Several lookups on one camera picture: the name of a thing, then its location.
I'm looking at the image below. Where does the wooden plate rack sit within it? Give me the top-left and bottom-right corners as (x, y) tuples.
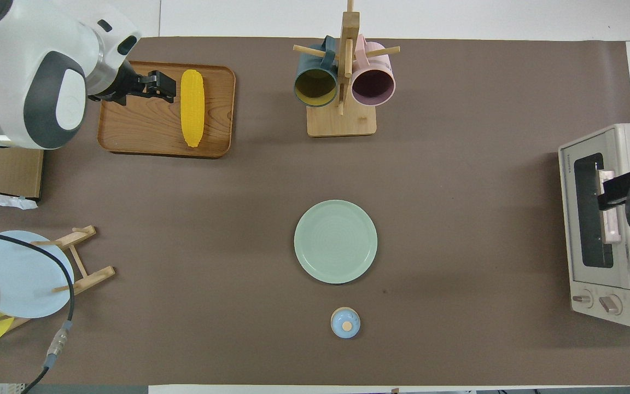
(0, 225), (116, 332)

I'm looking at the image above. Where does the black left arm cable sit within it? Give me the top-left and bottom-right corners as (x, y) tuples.
(0, 227), (76, 394)

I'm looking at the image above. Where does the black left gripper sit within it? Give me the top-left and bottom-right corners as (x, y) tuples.
(88, 60), (177, 106)

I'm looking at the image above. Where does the pink mug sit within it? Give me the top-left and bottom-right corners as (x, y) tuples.
(351, 34), (397, 107)

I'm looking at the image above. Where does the oven glass door with handle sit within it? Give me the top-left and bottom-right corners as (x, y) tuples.
(558, 127), (630, 289)

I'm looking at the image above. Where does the wooden mug rack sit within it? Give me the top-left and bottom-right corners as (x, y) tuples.
(293, 0), (401, 137)

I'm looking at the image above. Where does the brown wooden tray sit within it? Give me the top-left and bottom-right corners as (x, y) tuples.
(97, 60), (237, 160)

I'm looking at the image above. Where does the dark blue mug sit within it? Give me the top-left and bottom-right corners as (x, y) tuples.
(293, 36), (340, 108)

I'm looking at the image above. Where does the yellow corn cob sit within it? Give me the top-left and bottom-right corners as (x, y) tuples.
(180, 69), (206, 148)

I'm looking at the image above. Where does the brown table mat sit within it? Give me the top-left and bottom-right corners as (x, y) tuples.
(0, 36), (630, 386)

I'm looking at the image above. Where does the pale green plate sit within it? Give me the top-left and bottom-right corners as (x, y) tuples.
(294, 199), (378, 285)

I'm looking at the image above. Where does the wooden two-level shelf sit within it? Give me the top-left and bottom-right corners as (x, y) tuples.
(0, 145), (45, 199)

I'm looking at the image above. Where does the small blue bell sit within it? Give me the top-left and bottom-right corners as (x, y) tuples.
(330, 307), (361, 339)

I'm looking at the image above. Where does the light blue plate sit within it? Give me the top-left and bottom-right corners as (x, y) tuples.
(0, 230), (75, 319)

